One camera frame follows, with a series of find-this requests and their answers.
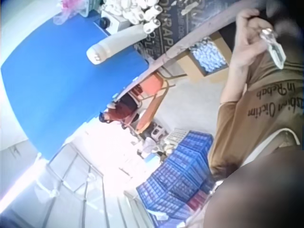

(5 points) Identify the metal framed glass door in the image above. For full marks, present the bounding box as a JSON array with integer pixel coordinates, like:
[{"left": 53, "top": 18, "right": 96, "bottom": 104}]
[{"left": 30, "top": 142, "right": 105, "bottom": 228}]

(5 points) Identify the person's left hand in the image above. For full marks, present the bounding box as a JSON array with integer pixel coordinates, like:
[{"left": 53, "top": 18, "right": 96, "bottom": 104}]
[{"left": 229, "top": 8, "right": 269, "bottom": 71}]

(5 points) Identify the white plastic stool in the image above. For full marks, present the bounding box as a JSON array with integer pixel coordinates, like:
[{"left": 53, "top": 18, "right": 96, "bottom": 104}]
[{"left": 151, "top": 123, "right": 170, "bottom": 144}]

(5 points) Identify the small clear labelled bottle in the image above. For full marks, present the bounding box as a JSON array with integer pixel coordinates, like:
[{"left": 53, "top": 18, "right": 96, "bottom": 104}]
[{"left": 258, "top": 27, "right": 287, "bottom": 70}]

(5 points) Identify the pile of white plastic bottles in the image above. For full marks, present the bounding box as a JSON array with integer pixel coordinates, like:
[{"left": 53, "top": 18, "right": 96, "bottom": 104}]
[{"left": 102, "top": 0, "right": 165, "bottom": 34}]

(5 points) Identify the stack of blue plastic crates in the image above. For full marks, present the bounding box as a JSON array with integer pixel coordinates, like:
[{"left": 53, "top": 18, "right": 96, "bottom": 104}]
[{"left": 136, "top": 130, "right": 215, "bottom": 227}]

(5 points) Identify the dark printed banner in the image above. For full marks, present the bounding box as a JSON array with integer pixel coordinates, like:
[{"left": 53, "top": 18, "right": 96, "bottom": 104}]
[{"left": 134, "top": 0, "right": 239, "bottom": 60}]

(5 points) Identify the pink plastic bag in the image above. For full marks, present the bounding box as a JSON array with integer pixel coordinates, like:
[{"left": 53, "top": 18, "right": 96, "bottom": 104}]
[{"left": 53, "top": 0, "right": 82, "bottom": 25}]

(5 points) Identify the orange chair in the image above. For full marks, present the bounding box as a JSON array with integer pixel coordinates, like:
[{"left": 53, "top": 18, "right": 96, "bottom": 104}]
[{"left": 133, "top": 71, "right": 177, "bottom": 134}]

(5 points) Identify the grey white machine box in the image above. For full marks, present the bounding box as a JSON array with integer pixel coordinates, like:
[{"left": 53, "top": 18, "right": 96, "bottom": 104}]
[{"left": 99, "top": 10, "right": 134, "bottom": 33}]

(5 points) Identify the tall white plastic bottle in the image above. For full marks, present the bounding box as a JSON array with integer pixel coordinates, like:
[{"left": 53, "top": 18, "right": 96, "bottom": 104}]
[{"left": 85, "top": 25, "right": 149, "bottom": 65}]

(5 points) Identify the cardboard box of white caps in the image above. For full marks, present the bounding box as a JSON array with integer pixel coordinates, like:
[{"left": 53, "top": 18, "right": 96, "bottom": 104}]
[{"left": 177, "top": 32, "right": 233, "bottom": 83}]

